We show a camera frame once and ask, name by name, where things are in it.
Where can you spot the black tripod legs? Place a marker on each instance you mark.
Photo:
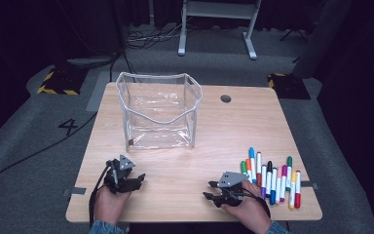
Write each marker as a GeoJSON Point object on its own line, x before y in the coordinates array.
{"type": "Point", "coordinates": [293, 31]}

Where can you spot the dark stand with flat base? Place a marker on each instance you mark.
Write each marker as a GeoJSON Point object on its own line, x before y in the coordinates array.
{"type": "Point", "coordinates": [94, 61]}

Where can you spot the black yellow striped stand base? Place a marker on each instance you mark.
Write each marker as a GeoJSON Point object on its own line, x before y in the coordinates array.
{"type": "Point", "coordinates": [289, 87]}
{"type": "Point", "coordinates": [65, 81]}

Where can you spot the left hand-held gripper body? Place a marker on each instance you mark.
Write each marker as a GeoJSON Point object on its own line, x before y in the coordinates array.
{"type": "Point", "coordinates": [118, 180]}

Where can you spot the purple capped marker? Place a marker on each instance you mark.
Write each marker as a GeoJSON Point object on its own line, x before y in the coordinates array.
{"type": "Point", "coordinates": [263, 195]}

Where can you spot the clear plastic bag white trim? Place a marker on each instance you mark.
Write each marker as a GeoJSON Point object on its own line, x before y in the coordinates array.
{"type": "Point", "coordinates": [156, 136]}

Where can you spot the green capped marker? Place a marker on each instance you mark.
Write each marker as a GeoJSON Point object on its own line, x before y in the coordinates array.
{"type": "Point", "coordinates": [289, 161]}

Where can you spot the person's left hand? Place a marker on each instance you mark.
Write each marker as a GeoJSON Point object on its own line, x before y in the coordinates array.
{"type": "Point", "coordinates": [107, 208]}

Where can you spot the group of coloured markers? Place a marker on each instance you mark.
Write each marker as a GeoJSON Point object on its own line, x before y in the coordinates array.
{"type": "Point", "coordinates": [297, 187]}

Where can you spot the grey tape strip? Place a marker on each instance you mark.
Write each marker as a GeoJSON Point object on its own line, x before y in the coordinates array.
{"type": "Point", "coordinates": [78, 191]}
{"type": "Point", "coordinates": [314, 186]}

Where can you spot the person's right hand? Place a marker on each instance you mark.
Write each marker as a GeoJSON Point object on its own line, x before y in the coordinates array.
{"type": "Point", "coordinates": [251, 214]}

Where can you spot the white metal stand frame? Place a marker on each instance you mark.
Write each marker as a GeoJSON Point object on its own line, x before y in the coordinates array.
{"type": "Point", "coordinates": [220, 9]}

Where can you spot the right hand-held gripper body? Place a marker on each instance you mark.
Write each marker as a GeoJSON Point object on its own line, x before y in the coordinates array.
{"type": "Point", "coordinates": [230, 195]}

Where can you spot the dark curtain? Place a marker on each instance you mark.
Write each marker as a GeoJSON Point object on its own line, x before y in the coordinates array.
{"type": "Point", "coordinates": [363, 97]}
{"type": "Point", "coordinates": [19, 32]}

